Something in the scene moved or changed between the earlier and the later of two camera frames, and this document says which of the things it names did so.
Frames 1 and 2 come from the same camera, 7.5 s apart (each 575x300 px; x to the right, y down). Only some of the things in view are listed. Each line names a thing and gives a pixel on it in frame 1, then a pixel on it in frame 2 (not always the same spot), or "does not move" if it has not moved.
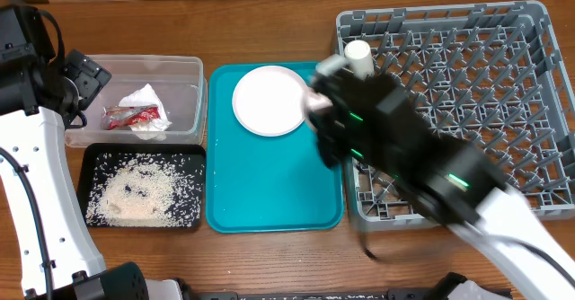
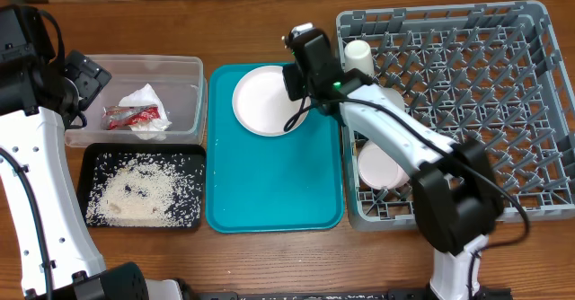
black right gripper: x=329 y=130 → x=290 y=78
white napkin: x=154 y=128 does not move
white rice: x=145 y=189 does not move
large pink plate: x=269 y=101 does not move
